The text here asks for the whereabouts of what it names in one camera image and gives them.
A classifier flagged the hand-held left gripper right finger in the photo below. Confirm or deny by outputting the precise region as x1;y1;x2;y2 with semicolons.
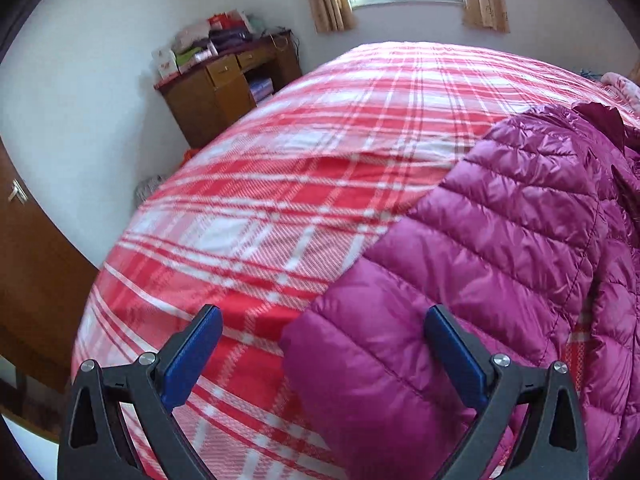
424;304;591;480

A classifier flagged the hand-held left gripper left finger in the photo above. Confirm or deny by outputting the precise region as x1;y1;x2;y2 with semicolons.
57;304;223;480

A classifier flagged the purple down jacket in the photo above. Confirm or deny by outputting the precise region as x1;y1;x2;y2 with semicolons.
280;101;640;480

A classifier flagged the pile of clothes and boxes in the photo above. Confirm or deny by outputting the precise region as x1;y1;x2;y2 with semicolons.
172;10;271;68

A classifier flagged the grey cloth bundle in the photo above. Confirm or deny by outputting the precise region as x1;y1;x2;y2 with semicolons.
134;174;168;206

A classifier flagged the red plaid bed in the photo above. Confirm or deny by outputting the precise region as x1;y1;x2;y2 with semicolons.
72;41;640;480

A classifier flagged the brown wooden door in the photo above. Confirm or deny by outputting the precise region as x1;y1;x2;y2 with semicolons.
0;140;101;393

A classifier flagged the wooden desk with drawers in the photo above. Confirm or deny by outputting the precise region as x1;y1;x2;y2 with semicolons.
154;35;303;150

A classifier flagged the stack of blue white cloths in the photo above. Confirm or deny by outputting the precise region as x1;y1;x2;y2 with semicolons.
248;78;275;103

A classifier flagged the white and red gift box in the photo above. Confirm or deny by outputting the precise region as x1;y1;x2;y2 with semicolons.
152;46;181;81

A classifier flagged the pink floral blanket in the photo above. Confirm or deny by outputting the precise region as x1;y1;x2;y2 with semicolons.
600;71;640;111

